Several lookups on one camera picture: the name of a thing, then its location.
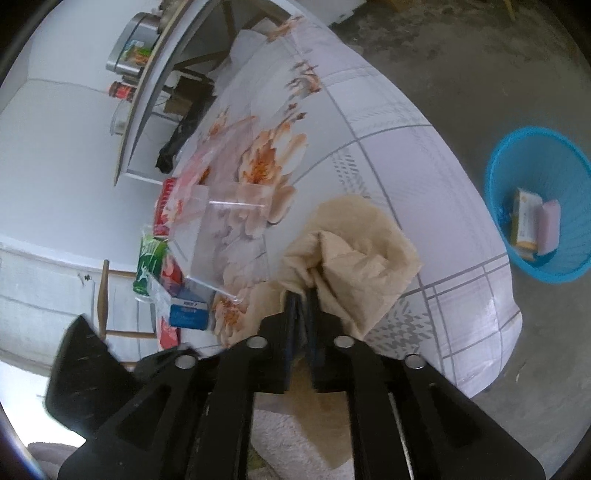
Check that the white side table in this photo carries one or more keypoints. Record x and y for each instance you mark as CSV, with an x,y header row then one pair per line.
x,y
147,87

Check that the pink sponge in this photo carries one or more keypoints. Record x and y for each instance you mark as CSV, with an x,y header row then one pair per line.
x,y
547,226

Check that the wooden chair with dark seat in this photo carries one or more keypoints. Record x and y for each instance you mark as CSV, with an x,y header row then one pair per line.
x,y
105,295

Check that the orange and white medicine box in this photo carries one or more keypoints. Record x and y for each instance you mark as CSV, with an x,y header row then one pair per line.
x,y
526,221

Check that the metal pot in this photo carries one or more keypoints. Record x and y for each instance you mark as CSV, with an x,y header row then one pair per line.
x,y
131,34

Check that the glass bowl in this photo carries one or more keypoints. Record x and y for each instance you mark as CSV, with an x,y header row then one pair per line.
x,y
121,117

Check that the black plastic bag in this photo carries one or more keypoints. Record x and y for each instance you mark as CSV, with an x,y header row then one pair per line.
x,y
168,147

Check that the beige cloth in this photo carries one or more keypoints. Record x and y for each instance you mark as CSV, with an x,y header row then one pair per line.
x,y
360,258

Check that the blue plastic basket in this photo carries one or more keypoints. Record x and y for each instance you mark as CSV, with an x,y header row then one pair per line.
x,y
498,207

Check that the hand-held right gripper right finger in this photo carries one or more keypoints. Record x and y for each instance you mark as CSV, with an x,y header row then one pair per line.
x,y
311,318

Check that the long blue box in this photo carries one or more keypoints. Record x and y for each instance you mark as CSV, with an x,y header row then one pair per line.
x,y
187,316

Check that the red drink can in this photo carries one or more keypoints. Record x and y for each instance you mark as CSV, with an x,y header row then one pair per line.
x,y
161,212

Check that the white door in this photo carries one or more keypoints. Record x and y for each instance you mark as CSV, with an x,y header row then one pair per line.
x,y
37,295

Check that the cardboard box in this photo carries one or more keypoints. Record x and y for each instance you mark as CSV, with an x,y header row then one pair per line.
x,y
184,94

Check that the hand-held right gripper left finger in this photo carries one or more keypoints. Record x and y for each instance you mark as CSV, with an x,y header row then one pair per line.
x,y
292,318

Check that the clear plastic zip bag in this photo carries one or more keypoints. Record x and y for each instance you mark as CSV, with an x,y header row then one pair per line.
x,y
207,230

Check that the red snack bag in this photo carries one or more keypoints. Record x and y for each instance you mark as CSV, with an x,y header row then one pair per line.
x,y
167,333

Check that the green plastic bottle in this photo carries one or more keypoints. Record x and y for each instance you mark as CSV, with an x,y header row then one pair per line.
x,y
147,265

